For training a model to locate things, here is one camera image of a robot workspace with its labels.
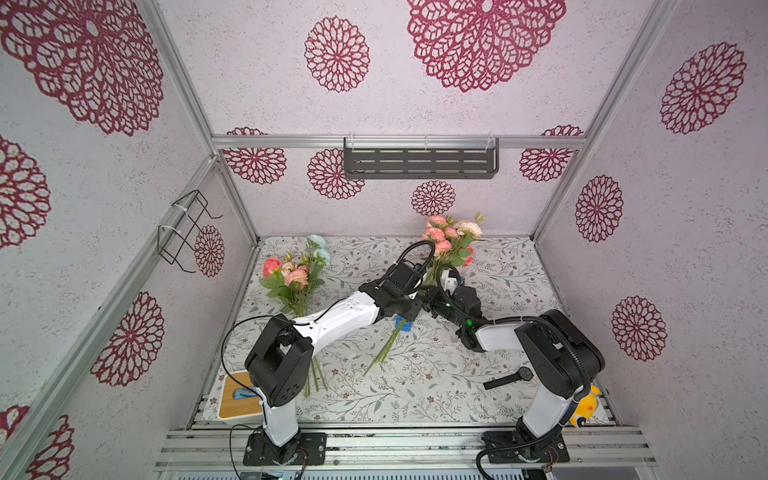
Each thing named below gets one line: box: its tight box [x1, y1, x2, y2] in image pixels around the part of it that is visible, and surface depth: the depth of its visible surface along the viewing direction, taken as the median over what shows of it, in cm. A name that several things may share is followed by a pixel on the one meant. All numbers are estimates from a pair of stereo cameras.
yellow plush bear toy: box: [570, 384, 601, 428], surface depth 77 cm
